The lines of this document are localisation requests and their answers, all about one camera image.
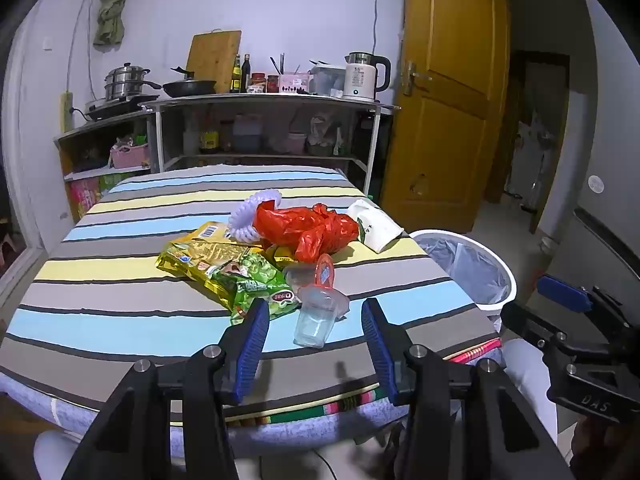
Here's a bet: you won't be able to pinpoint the metal door handle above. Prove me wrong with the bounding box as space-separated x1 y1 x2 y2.
401 61 432 96

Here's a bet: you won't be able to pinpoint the green hanging cloth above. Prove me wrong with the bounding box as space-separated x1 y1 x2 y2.
94 0 132 47

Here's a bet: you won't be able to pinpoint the colourful striped mat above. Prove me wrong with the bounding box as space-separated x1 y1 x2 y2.
225 339 502 427

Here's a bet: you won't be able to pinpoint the clear plastic cup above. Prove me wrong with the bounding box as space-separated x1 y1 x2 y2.
292 285 351 349

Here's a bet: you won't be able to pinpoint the translucent bin liner bag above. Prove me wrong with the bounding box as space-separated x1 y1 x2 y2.
425 238 506 306

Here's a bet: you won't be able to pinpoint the white waste bin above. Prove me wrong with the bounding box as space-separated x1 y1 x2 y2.
409 229 518 312

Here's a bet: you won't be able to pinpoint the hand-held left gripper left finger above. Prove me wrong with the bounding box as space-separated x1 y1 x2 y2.
62 297 271 480

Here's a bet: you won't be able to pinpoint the clear plastic container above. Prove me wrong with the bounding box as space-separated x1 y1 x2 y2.
309 62 347 96

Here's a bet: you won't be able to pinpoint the metal kitchen rack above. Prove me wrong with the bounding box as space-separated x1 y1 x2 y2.
140 92 401 197

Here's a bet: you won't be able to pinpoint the striped bed sheet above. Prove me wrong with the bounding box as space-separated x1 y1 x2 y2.
0 166 501 411

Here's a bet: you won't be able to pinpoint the steel steamer pot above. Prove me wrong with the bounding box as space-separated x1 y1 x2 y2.
104 62 162 102

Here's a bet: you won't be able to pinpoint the yellow wooden door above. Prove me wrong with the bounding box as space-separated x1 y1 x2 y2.
382 0 509 234

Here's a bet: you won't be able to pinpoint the person's right leg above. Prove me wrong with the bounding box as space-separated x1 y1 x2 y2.
500 339 559 441

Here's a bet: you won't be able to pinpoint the black induction cooker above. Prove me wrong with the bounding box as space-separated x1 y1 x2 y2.
84 94 161 122

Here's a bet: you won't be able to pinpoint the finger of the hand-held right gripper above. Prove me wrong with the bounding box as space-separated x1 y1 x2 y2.
537 274 632 332
501 302 568 352

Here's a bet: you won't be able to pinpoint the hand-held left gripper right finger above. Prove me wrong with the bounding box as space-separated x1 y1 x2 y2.
361 297 576 480

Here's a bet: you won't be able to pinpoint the black frying pan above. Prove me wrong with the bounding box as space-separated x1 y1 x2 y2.
148 66 218 99

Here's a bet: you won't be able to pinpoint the person's left leg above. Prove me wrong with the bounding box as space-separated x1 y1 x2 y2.
34 430 96 480

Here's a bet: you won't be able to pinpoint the yellow-green power strip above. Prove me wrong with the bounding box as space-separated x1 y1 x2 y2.
60 91 75 134

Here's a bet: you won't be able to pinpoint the grey jerry can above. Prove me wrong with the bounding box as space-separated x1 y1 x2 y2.
232 114 264 153

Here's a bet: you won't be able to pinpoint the white foam fruit net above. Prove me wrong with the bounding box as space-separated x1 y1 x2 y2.
229 189 284 244

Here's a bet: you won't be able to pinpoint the white electric kettle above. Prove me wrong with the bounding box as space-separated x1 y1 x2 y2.
342 51 392 101

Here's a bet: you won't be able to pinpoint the pink plastic basket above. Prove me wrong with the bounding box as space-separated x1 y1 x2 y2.
110 142 151 170

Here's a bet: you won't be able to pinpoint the red plastic bag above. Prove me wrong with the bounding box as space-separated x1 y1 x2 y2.
254 202 360 264

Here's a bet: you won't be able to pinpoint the green snack packet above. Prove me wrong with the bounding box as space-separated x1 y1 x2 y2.
212 249 302 325

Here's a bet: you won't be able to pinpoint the cooking oil bottle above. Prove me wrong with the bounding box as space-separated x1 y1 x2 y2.
200 115 221 155

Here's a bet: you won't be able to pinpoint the person's leg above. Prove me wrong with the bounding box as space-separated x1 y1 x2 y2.
34 430 96 480
500 339 559 441

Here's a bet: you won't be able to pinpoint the row of snack packs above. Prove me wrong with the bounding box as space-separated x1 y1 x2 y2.
69 172 132 219

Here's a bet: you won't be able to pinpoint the grey side shelf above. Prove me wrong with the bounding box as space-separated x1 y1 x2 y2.
54 110 162 222

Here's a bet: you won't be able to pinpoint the orange-lidded jelly cup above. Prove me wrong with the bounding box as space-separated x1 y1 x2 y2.
283 254 335 294

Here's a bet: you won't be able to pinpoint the pink chopstick holder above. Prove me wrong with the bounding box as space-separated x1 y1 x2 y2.
270 52 311 95

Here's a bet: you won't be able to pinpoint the crumpled plastic bags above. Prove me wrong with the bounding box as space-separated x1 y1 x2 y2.
307 115 337 156

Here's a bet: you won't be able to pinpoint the white paper bag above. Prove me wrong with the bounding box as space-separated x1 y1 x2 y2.
346 199 405 254

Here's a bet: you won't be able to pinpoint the yellow snack packet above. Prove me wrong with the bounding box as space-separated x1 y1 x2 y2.
156 221 262 306

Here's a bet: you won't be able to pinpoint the wooden cutting board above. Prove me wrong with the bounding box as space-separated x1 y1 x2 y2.
186 30 242 94

